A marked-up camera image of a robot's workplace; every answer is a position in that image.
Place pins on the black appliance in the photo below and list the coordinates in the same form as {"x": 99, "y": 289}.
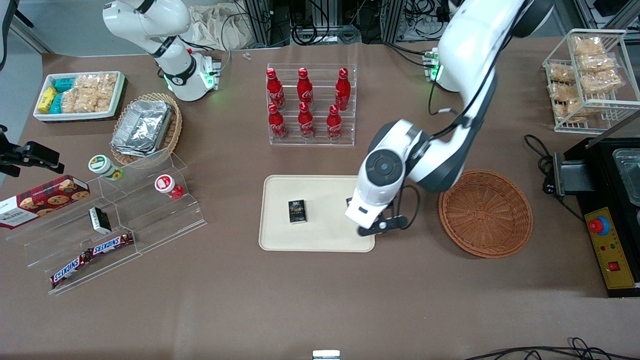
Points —
{"x": 600, "y": 175}

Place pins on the snickers bar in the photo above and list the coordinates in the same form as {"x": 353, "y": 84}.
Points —
{"x": 112, "y": 244}
{"x": 70, "y": 269}

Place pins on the red cola bottle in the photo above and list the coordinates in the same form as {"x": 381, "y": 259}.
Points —
{"x": 275, "y": 90}
{"x": 305, "y": 89}
{"x": 277, "y": 124}
{"x": 343, "y": 90}
{"x": 334, "y": 125}
{"x": 306, "y": 122}

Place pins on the silver foil containers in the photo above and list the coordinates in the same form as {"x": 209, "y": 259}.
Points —
{"x": 142, "y": 127}

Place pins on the small black white box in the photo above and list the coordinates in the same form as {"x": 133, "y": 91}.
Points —
{"x": 101, "y": 221}

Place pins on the beige crumpled cloth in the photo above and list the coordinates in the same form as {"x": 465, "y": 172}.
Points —
{"x": 210, "y": 30}

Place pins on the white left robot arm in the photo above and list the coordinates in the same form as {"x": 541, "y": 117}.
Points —
{"x": 470, "y": 50}

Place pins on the red cookie box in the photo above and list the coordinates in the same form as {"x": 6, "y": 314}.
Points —
{"x": 45, "y": 200}

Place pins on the clear rice cracker bag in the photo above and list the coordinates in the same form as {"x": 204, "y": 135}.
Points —
{"x": 105, "y": 90}
{"x": 75, "y": 97}

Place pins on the beige plastic tray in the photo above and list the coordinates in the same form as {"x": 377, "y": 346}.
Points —
{"x": 325, "y": 220}

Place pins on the round brown wicker basket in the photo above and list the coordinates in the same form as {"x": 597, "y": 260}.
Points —
{"x": 500, "y": 215}

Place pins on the white rectangular bin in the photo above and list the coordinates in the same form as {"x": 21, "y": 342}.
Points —
{"x": 80, "y": 117}

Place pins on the aluminium frame post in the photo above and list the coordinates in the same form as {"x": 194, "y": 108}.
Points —
{"x": 257, "y": 22}
{"x": 393, "y": 20}

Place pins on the clear acrylic stepped shelf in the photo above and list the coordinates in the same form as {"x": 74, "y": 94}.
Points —
{"x": 150, "y": 225}

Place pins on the black mounted device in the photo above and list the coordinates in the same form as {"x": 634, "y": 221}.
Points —
{"x": 37, "y": 155}

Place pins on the red lid white cup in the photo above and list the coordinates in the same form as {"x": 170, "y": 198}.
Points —
{"x": 165, "y": 184}

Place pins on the clear bagged fried snack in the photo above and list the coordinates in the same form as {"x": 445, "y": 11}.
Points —
{"x": 577, "y": 111}
{"x": 561, "y": 74}
{"x": 600, "y": 81}
{"x": 596, "y": 62}
{"x": 587, "y": 46}
{"x": 561, "y": 92}

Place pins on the oval tan wicker basket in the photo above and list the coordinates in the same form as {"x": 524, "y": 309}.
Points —
{"x": 174, "y": 130}

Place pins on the small black printed box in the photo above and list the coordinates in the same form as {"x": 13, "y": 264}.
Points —
{"x": 297, "y": 211}

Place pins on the green lid white cup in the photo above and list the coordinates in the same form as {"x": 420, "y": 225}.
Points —
{"x": 102, "y": 166}

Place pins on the small silver object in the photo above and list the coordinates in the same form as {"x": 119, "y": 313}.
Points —
{"x": 326, "y": 355}

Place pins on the yellow snack pack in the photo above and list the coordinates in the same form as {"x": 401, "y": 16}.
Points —
{"x": 47, "y": 100}

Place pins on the teal snack pack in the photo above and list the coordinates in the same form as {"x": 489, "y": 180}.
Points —
{"x": 64, "y": 85}
{"x": 56, "y": 104}

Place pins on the clear acrylic bottle rack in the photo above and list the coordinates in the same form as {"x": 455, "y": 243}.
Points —
{"x": 320, "y": 125}

